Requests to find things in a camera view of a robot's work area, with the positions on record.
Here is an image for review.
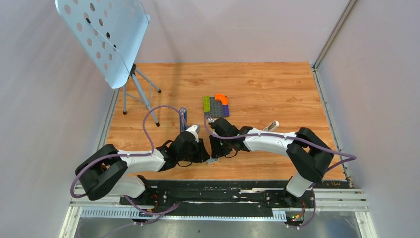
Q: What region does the grey staple tray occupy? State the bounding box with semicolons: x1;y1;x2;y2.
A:
206;158;219;164

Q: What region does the blue black stapler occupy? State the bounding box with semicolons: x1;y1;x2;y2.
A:
179;107;188;132

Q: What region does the white stapler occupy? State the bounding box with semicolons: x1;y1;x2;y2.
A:
263;120;280;132

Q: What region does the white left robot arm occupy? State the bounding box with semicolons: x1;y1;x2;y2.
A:
75;132;210;205

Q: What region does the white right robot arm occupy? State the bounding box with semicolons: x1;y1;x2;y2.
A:
206;116;334;207

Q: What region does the blue building brick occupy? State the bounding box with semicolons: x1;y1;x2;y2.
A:
222;105;230;117

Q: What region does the grey building baseplate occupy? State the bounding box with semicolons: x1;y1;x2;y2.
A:
204;97;224;118

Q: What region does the orange curved brick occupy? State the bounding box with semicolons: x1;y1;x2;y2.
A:
215;94;228;106

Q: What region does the green building brick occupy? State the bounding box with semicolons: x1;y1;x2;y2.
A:
203;96;210;113

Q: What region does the light blue music stand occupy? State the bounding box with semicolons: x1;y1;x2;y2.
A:
55;0;161;114

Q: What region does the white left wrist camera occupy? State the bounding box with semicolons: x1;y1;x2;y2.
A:
186;125;201;142

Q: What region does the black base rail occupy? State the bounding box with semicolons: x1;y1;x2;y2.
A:
70;179;370;222

